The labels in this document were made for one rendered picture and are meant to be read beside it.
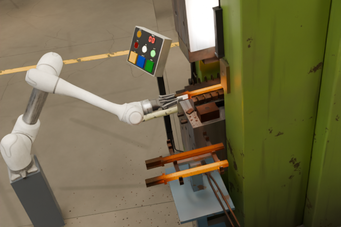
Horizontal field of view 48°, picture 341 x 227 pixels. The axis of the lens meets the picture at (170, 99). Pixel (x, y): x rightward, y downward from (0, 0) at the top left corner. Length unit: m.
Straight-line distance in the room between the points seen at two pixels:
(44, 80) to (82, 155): 1.50
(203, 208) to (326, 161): 0.76
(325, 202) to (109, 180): 1.72
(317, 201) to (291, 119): 0.68
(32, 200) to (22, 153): 0.40
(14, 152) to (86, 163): 1.06
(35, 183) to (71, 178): 0.73
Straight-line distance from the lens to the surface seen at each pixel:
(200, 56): 2.19
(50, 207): 3.02
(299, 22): 1.85
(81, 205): 3.26
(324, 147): 2.30
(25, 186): 2.83
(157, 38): 2.70
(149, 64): 2.72
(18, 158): 2.70
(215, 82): 2.50
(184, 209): 2.15
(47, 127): 4.15
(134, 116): 2.12
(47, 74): 2.32
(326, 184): 2.54
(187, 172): 1.95
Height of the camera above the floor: 2.40
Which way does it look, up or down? 36 degrees down
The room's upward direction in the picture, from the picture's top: 9 degrees counter-clockwise
